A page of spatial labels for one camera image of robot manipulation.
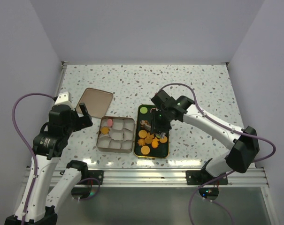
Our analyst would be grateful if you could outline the orange round dotted cookie lower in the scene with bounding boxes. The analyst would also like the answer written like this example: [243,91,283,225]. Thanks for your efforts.
[140,145,150,155]

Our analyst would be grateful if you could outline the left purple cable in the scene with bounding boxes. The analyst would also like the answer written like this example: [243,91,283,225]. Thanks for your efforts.
[11,93,57,225]

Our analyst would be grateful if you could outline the green round cookie top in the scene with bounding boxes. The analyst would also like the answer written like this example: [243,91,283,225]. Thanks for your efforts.
[139,106,148,114]

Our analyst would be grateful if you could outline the orange plain round cookie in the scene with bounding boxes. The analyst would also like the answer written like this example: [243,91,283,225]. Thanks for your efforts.
[159,136,168,143]

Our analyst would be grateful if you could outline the aluminium front rail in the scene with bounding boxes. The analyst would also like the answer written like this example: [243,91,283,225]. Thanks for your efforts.
[24,166,269,188]

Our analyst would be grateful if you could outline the brown shell cookie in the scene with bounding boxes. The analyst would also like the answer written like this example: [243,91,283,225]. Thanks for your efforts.
[145,137,153,144]

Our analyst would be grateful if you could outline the orange maple leaf cookie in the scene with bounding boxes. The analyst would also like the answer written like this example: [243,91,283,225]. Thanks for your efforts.
[146,133,154,140]

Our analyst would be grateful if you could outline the orange fish cookie lower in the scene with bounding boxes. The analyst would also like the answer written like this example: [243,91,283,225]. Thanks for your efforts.
[151,137,160,149]

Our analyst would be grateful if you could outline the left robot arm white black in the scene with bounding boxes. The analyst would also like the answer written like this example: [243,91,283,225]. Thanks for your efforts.
[5,103,92,225]

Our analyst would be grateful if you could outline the brown tin lid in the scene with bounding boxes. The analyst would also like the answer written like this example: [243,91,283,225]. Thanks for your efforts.
[76,88,113,119]

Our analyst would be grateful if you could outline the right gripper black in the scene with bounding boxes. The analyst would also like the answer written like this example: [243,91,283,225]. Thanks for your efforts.
[151,108,172,135]

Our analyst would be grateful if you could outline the orange round dotted cookie upper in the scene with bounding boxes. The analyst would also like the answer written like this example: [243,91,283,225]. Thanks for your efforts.
[138,130,147,139]

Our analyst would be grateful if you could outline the orange flower swirl cookie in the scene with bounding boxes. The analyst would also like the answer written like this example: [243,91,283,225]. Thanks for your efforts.
[138,139,146,147]

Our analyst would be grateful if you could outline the black green tray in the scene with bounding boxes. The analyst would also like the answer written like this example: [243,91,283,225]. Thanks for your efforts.
[134,105,169,159]

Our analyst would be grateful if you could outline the orange round dotted cookie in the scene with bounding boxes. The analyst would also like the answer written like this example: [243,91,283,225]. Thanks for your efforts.
[140,145,150,155]
[138,130,147,139]

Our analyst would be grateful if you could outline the metal tongs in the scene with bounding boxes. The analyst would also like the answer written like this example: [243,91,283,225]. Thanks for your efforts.
[140,124,167,139]

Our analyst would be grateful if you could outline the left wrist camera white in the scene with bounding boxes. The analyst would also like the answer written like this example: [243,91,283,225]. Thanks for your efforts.
[54,91,72,108]

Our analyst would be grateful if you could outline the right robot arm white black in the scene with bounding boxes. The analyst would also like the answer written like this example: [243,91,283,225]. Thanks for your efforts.
[151,90,259,184]

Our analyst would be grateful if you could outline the brown cookie tin with liners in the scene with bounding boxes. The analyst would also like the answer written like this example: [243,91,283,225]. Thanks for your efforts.
[96,116,135,154]

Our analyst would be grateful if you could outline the orange sandwich cookie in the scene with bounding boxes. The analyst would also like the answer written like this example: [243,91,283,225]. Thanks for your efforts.
[140,120,151,126]

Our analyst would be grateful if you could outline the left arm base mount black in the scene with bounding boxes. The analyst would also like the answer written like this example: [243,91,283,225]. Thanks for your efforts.
[71,170,104,202]

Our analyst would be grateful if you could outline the pink round cookie top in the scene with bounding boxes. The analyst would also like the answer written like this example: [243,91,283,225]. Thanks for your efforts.
[107,119,113,127]

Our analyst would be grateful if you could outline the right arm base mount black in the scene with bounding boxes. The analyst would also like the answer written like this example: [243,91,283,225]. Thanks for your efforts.
[185,170,229,200]

